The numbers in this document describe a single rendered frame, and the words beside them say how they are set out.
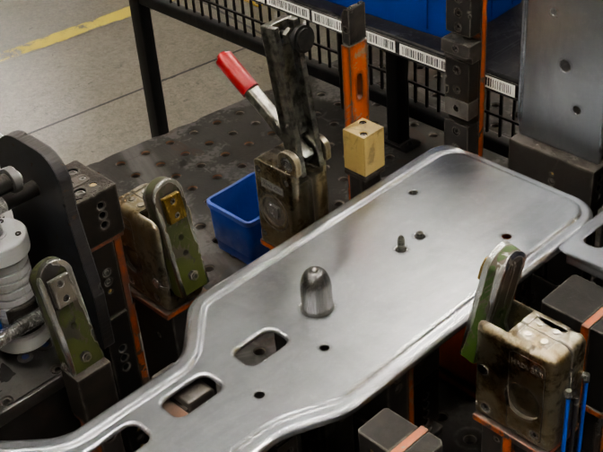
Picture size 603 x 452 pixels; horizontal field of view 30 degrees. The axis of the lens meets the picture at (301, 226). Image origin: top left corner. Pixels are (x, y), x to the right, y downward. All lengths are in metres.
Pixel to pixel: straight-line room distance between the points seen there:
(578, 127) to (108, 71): 2.67
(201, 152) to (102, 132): 1.54
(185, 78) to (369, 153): 2.47
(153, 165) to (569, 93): 0.85
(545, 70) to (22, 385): 0.67
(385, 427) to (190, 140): 1.07
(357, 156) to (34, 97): 2.55
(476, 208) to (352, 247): 0.15
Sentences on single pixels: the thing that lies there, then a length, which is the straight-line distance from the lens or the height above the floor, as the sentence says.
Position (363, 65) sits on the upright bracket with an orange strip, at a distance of 1.28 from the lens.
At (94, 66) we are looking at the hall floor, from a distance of 3.88.
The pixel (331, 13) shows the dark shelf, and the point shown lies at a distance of 1.63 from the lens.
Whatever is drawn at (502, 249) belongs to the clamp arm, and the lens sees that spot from 1.00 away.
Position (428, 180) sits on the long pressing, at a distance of 1.30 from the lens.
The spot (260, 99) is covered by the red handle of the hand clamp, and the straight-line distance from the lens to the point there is 1.25.
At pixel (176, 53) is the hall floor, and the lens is 3.88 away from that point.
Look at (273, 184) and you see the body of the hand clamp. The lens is 1.26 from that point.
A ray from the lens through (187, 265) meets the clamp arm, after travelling 1.17.
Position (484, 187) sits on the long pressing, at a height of 1.00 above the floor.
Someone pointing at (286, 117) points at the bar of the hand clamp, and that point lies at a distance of 1.20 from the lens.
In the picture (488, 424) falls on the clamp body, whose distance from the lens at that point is 1.10.
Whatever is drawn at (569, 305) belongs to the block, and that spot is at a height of 0.98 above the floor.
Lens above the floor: 1.72
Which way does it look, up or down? 36 degrees down
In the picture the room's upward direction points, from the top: 5 degrees counter-clockwise
